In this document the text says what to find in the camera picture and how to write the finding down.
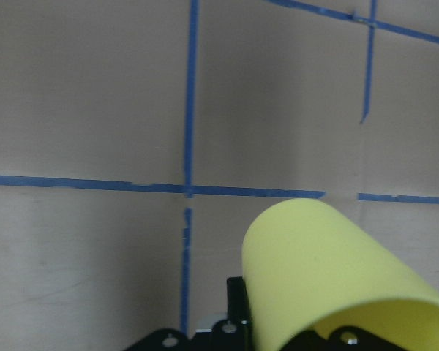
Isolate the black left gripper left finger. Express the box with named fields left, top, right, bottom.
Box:
left=225, top=276, right=252, bottom=350

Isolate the yellow plastic cup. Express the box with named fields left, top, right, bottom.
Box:
left=242, top=199, right=439, bottom=350

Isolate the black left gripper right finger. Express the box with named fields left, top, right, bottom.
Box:
left=288, top=326, right=395, bottom=351

